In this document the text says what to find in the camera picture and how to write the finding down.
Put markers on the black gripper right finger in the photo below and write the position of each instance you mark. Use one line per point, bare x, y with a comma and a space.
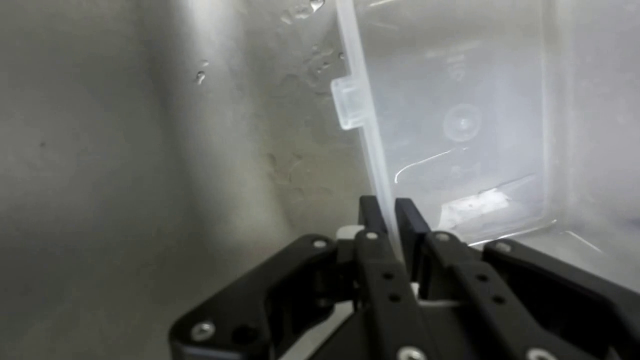
507, 300

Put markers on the clear plastic lunch box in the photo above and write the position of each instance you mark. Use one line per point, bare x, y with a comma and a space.
467, 112

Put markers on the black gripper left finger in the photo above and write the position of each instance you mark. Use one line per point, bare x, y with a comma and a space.
381, 300

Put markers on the stainless steel sink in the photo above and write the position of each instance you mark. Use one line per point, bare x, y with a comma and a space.
133, 166

